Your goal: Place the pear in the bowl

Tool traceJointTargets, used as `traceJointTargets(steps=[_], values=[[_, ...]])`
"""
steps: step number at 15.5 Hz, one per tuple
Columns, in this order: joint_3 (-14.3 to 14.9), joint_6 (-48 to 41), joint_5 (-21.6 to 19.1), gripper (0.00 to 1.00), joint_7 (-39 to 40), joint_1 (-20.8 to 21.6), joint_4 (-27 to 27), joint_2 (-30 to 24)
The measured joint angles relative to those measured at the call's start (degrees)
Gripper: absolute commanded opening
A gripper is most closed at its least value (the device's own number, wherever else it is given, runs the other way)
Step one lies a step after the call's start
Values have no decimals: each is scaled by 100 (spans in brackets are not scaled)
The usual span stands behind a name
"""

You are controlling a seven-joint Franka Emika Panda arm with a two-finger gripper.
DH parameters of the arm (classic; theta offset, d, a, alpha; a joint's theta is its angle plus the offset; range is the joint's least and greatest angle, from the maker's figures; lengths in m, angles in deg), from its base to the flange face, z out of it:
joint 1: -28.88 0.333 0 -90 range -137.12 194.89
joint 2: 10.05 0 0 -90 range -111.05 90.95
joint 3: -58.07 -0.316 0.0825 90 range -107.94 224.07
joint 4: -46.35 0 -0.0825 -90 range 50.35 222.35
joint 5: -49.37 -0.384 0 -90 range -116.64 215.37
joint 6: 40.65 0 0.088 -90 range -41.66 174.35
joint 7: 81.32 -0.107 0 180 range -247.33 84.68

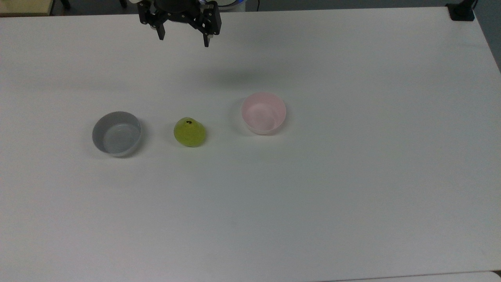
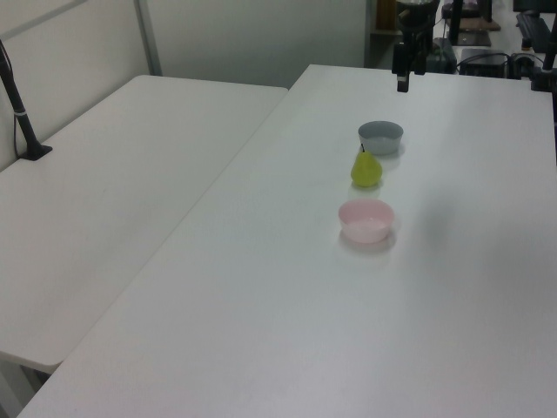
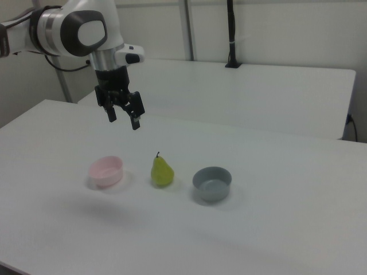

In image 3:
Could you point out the black pole with clamp base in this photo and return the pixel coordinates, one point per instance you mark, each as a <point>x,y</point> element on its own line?
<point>231,34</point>

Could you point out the green pear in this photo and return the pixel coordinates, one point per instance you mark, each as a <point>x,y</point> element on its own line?
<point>162,173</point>

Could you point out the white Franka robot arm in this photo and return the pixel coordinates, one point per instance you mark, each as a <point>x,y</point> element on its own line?
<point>57,28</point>

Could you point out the grey partition post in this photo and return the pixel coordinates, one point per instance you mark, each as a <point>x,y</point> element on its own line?
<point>187,28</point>
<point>64,83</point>

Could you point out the grey plastic bowl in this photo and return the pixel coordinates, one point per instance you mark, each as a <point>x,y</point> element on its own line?
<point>212,183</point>

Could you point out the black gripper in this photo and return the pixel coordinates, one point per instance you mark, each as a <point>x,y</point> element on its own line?
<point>112,80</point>

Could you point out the pink plastic bowl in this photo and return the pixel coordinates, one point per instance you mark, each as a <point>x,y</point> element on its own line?
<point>107,172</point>

